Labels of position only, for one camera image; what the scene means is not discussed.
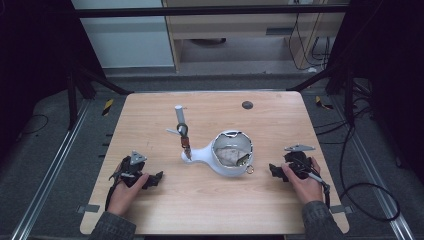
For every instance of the white cabinet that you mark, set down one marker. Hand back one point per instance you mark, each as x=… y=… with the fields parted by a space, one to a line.
x=126 y=40

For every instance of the dark curtain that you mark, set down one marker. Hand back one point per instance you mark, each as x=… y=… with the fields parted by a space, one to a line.
x=393 y=66
x=30 y=50

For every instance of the person's left hand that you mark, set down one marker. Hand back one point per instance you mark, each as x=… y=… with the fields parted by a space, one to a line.
x=125 y=196

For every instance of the white kettle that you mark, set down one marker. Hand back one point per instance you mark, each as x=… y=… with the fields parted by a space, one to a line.
x=213 y=163

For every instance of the black horizontal bar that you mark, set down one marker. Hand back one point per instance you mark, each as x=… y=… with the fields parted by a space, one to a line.
x=200 y=11

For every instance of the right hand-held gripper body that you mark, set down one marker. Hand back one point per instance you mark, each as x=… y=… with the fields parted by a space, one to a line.
x=298 y=161

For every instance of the yellow black tape strip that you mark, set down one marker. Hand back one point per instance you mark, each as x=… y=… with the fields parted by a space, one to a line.
x=322 y=103
x=107 y=107

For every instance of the person's right hand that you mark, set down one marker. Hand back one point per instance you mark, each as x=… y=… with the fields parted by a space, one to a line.
x=305 y=190

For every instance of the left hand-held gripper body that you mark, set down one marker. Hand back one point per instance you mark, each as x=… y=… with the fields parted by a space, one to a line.
x=131 y=170

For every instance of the grey cloth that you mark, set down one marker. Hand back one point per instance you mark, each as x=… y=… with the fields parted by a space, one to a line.
x=228 y=156

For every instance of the black metal stand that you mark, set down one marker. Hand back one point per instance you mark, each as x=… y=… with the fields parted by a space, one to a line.
x=71 y=96
x=348 y=96

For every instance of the light wooden desk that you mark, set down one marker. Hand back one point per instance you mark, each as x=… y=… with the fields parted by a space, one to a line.
x=233 y=26

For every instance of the aluminium floor rail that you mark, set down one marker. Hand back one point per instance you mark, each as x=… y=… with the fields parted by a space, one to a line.
x=50 y=170
x=380 y=186

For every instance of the grey table bracket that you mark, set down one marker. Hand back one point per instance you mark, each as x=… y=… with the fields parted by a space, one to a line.
x=88 y=208
x=341 y=209

